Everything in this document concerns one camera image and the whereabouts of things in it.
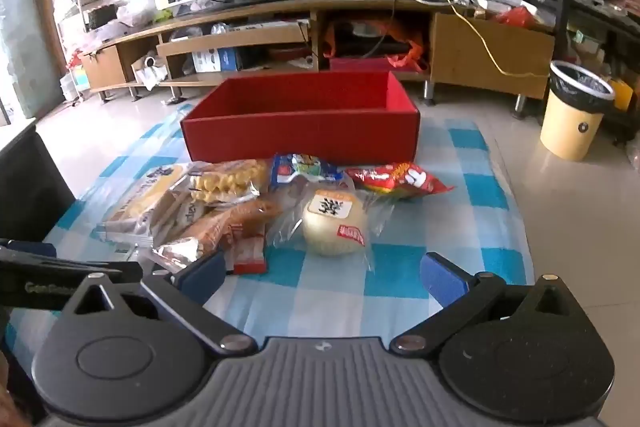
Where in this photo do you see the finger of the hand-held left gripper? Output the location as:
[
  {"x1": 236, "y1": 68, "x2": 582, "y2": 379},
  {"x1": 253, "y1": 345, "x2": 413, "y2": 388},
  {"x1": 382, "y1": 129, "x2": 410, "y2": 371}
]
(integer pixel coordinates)
[
  {"x1": 0, "y1": 257, "x2": 143, "y2": 286},
  {"x1": 0, "y1": 238, "x2": 57, "y2": 259}
]

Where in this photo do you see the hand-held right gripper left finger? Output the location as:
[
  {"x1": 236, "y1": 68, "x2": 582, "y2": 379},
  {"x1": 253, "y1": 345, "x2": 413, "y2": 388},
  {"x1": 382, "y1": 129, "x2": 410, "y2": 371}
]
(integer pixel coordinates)
[{"x1": 60, "y1": 251, "x2": 259, "y2": 356}]

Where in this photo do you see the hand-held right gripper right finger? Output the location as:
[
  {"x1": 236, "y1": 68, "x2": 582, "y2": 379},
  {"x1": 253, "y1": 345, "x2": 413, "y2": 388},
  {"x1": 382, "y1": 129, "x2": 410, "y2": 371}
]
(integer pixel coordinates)
[{"x1": 389, "y1": 252, "x2": 583, "y2": 355}]

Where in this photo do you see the silver white snack packet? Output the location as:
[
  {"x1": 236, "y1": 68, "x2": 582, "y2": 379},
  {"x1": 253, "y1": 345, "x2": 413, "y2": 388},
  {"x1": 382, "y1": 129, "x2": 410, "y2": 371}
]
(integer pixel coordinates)
[{"x1": 149, "y1": 236, "x2": 205, "y2": 275}]

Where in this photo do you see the red white long packet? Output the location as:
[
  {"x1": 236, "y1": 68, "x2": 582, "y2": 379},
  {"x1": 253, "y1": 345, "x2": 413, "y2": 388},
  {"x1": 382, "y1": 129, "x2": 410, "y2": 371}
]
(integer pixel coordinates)
[{"x1": 231, "y1": 224, "x2": 269, "y2": 276}]

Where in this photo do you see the orange bread packet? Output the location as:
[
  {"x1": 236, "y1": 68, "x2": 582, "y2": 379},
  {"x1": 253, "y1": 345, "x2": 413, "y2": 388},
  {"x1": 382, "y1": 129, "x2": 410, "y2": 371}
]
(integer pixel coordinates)
[{"x1": 167, "y1": 196, "x2": 283, "y2": 260}]

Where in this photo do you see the clear waffle packet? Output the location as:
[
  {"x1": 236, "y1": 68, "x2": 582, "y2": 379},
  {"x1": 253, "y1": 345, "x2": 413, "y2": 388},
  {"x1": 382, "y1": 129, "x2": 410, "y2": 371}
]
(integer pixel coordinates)
[{"x1": 187, "y1": 158, "x2": 271, "y2": 208}]

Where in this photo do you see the yellow toast bread packet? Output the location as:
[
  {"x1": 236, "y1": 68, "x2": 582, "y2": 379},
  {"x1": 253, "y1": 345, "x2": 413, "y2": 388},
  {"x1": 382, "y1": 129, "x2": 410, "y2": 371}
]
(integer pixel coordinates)
[{"x1": 96, "y1": 163, "x2": 193, "y2": 249}]

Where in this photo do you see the red puffed snack packet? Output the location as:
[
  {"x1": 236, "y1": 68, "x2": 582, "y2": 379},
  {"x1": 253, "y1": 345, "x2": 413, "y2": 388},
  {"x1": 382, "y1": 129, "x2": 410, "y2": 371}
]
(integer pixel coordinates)
[{"x1": 345, "y1": 161, "x2": 457, "y2": 204}]

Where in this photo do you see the round bun packet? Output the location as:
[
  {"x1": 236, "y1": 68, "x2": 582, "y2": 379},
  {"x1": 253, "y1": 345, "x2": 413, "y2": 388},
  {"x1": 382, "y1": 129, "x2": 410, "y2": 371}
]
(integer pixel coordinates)
[{"x1": 265, "y1": 187, "x2": 392, "y2": 273}]

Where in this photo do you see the blue white snack packet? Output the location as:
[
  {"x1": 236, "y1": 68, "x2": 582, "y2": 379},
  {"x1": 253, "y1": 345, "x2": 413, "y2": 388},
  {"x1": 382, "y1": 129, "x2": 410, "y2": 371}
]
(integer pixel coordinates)
[{"x1": 270, "y1": 152, "x2": 351, "y2": 196}]

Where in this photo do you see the red cardboard box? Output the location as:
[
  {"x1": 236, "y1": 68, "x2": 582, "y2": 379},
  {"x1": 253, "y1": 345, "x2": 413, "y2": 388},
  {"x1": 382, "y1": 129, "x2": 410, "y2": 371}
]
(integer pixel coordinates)
[{"x1": 181, "y1": 71, "x2": 420, "y2": 165}]

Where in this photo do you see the black bulky object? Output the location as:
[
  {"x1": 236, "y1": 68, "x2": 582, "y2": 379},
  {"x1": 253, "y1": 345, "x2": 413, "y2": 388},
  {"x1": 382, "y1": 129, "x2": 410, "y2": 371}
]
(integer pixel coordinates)
[{"x1": 0, "y1": 117, "x2": 77, "y2": 244}]

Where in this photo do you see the blue white checkered cloth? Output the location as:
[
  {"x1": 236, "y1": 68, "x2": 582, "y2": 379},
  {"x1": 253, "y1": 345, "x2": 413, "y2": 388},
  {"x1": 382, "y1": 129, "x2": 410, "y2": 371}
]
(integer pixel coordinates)
[{"x1": 5, "y1": 102, "x2": 537, "y2": 373}]

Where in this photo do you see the white storage cart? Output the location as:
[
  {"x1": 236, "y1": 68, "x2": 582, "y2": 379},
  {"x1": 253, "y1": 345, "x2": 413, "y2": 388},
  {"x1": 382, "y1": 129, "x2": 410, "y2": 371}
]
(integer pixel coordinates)
[{"x1": 57, "y1": 0, "x2": 121, "y2": 102}]

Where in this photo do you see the yellow trash bin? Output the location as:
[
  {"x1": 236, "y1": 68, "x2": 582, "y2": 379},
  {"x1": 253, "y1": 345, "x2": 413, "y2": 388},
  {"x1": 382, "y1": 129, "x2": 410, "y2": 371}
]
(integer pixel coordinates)
[{"x1": 539, "y1": 61, "x2": 616, "y2": 162}]

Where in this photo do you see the blue white carton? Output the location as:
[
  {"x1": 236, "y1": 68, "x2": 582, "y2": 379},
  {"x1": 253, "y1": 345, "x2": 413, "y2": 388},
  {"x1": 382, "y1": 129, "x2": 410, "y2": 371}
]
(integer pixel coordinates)
[{"x1": 192, "y1": 48, "x2": 240, "y2": 74}]

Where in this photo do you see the orange plastic bag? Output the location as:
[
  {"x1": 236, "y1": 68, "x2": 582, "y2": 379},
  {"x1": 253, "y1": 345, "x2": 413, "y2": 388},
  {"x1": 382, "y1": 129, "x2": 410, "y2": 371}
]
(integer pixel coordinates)
[{"x1": 322, "y1": 19, "x2": 431, "y2": 72}]

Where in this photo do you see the wooden television stand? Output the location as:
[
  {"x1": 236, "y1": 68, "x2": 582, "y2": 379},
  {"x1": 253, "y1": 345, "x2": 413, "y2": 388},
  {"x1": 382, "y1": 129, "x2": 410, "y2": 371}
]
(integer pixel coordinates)
[{"x1": 77, "y1": 0, "x2": 556, "y2": 105}]

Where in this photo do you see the red flat box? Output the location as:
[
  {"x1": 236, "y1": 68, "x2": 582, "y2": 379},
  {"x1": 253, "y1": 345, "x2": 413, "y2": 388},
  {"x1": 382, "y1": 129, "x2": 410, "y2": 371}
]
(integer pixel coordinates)
[{"x1": 330, "y1": 57, "x2": 396, "y2": 72}]

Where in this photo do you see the white plastic bag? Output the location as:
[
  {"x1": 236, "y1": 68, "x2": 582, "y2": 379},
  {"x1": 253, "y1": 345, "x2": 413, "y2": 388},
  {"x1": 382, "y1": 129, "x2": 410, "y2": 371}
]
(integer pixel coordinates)
[{"x1": 117, "y1": 0, "x2": 156, "y2": 26}]

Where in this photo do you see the red plastic bag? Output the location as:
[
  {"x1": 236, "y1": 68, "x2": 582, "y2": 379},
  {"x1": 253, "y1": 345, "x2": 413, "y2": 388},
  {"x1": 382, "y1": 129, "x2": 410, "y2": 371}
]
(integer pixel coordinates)
[{"x1": 495, "y1": 6, "x2": 538, "y2": 26}]

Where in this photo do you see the yellow cable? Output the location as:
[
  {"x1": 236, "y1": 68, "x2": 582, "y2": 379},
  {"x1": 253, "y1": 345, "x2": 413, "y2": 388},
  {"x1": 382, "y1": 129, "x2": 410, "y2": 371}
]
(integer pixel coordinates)
[{"x1": 400, "y1": 0, "x2": 551, "y2": 78}]

